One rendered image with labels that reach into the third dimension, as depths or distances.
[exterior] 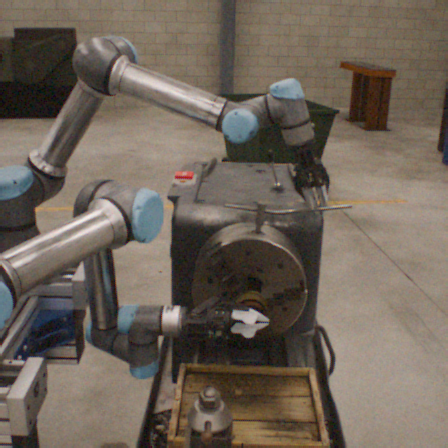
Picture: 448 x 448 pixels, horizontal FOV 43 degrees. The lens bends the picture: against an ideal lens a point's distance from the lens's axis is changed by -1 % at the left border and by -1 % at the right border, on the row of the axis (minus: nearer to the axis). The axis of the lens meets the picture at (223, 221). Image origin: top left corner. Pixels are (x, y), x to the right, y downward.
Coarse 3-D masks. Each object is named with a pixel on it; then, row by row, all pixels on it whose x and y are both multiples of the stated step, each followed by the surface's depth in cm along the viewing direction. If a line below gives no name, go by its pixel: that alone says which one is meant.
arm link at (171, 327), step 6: (168, 306) 137; (174, 306) 139; (168, 312) 136; (174, 312) 136; (180, 312) 137; (162, 318) 136; (168, 318) 136; (174, 318) 136; (162, 324) 135; (168, 324) 135; (174, 324) 135; (162, 330) 136; (168, 330) 136; (174, 330) 136; (180, 330) 136; (168, 336) 138; (174, 336) 138
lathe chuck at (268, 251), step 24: (216, 240) 156; (240, 240) 149; (264, 240) 149; (240, 264) 152; (264, 264) 152; (288, 264) 151; (192, 288) 155; (216, 288) 155; (288, 312) 156; (240, 336) 160; (264, 336) 159
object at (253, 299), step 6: (240, 294) 145; (246, 294) 145; (252, 294) 144; (258, 294) 145; (234, 300) 146; (240, 300) 143; (246, 300) 142; (252, 300) 142; (258, 300) 142; (264, 300) 146; (246, 306) 140; (252, 306) 140; (258, 306) 141; (264, 306) 143; (264, 312) 141
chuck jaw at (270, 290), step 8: (296, 280) 153; (264, 288) 151; (272, 288) 151; (280, 288) 150; (288, 288) 150; (296, 288) 149; (304, 288) 154; (264, 296) 147; (272, 296) 147; (280, 296) 148; (288, 296) 150; (296, 296) 150; (272, 304) 147; (280, 304) 149
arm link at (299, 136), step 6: (306, 126) 138; (312, 126) 141; (282, 132) 141; (288, 132) 139; (294, 132) 138; (300, 132) 138; (306, 132) 138; (312, 132) 140; (288, 138) 140; (294, 138) 139; (300, 138) 138; (306, 138) 139; (312, 138) 141; (288, 144) 141; (294, 144) 140; (300, 144) 140
